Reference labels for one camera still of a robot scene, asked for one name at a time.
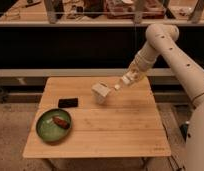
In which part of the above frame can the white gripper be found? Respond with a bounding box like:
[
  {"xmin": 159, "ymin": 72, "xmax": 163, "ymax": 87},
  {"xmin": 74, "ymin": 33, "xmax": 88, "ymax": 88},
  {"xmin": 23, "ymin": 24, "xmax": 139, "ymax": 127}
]
[{"xmin": 114, "ymin": 71, "xmax": 143, "ymax": 91}]

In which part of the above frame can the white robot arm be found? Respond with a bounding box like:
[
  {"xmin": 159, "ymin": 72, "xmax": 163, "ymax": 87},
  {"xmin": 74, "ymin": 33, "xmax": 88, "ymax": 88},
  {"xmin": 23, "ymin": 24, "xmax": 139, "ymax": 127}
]
[{"xmin": 114, "ymin": 24, "xmax": 204, "ymax": 171}]

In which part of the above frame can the dark red bottle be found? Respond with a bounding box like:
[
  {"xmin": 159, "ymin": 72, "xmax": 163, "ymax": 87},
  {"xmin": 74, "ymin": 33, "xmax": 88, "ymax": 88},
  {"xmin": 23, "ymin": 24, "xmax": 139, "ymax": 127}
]
[{"xmin": 53, "ymin": 116, "xmax": 70, "ymax": 129}]

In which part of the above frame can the green ceramic bowl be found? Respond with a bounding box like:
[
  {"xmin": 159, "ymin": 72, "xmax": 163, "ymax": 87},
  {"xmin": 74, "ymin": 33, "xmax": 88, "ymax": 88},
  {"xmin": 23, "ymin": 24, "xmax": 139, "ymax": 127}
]
[{"xmin": 36, "ymin": 108, "xmax": 72, "ymax": 143}]

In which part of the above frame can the white cardboard box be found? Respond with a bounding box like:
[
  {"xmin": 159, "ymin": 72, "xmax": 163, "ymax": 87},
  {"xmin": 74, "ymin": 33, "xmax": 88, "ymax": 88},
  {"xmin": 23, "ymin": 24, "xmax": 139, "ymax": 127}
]
[{"xmin": 92, "ymin": 83, "xmax": 111, "ymax": 104}]

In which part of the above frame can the wooden folding table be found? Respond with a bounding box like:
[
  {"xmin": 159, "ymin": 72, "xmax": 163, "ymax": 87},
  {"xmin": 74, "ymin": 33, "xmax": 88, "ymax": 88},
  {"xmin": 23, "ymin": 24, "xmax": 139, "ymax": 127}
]
[{"xmin": 23, "ymin": 77, "xmax": 171, "ymax": 158}]

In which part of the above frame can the black rectangular block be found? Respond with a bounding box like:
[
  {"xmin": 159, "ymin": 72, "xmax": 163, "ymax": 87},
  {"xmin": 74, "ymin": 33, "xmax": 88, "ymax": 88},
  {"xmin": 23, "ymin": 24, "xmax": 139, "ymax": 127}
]
[{"xmin": 58, "ymin": 98, "xmax": 78, "ymax": 108}]

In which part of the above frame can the red tray on shelf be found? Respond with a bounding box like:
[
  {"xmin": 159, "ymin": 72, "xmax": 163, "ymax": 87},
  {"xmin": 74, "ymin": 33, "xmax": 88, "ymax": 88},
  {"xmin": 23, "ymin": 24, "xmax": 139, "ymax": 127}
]
[{"xmin": 104, "ymin": 0, "xmax": 166, "ymax": 19}]

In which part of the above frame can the black foot pedal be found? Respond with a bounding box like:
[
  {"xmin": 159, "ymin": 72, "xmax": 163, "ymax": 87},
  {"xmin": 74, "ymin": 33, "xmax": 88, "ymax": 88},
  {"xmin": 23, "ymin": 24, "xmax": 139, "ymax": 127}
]
[{"xmin": 180, "ymin": 123, "xmax": 189, "ymax": 141}]

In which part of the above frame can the long wooden shelf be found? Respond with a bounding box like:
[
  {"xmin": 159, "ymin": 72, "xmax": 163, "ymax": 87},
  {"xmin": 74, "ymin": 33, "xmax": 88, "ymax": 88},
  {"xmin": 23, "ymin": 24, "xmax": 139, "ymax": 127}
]
[{"xmin": 0, "ymin": 0, "xmax": 204, "ymax": 27}]

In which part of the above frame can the black floor cable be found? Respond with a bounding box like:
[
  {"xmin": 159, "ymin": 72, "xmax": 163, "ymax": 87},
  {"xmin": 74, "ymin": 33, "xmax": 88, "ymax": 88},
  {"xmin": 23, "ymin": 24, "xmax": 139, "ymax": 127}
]
[{"xmin": 168, "ymin": 154, "xmax": 188, "ymax": 171}]

